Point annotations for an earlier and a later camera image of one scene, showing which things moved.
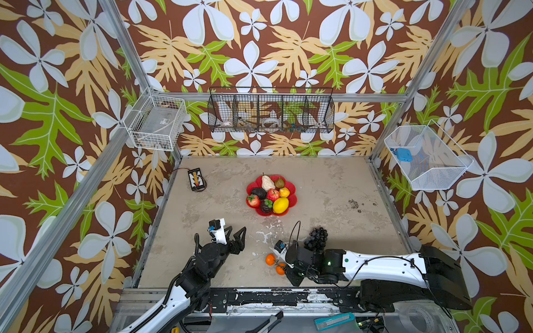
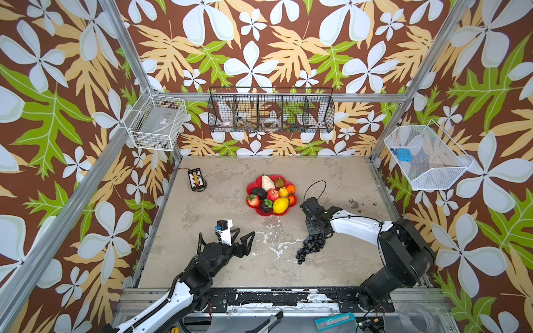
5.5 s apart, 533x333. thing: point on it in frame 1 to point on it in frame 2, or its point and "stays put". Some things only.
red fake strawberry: [252, 200] stays put
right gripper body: [289, 263] to [316, 216]
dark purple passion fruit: [264, 207] stays put
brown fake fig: [279, 183] stays put
